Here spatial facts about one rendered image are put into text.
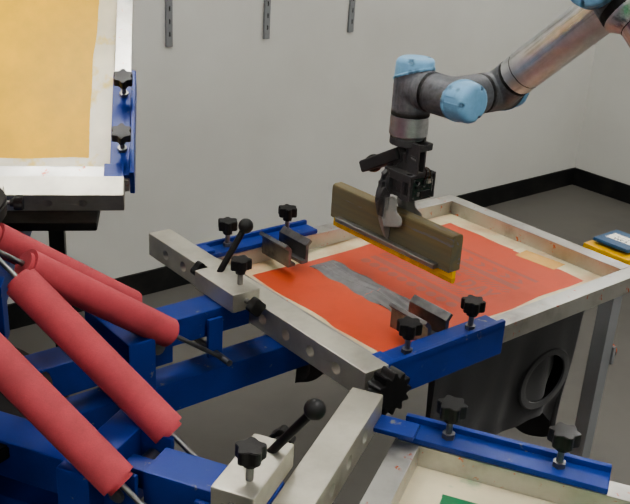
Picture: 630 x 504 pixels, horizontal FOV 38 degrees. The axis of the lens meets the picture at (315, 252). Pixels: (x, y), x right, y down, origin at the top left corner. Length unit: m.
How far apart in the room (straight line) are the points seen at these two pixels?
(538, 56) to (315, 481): 0.87
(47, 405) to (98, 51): 1.24
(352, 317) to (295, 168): 2.58
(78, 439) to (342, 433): 0.36
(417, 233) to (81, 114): 0.81
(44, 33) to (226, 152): 1.88
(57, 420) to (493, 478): 0.61
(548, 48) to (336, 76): 2.75
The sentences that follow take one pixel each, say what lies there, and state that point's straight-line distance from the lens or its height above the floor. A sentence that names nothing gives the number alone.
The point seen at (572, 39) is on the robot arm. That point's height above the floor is 1.52.
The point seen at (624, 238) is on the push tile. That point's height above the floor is 0.97.
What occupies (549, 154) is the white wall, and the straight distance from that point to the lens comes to 5.76.
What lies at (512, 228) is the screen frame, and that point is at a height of 0.98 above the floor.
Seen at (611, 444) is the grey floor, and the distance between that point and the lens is 3.34.
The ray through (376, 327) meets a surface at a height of 0.96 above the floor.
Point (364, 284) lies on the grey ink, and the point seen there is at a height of 0.96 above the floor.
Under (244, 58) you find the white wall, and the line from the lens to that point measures 4.01.
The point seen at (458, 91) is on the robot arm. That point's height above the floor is 1.41.
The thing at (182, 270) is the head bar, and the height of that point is 1.01.
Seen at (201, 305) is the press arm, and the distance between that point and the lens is 1.62.
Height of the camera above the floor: 1.76
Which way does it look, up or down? 23 degrees down
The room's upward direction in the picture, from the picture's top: 3 degrees clockwise
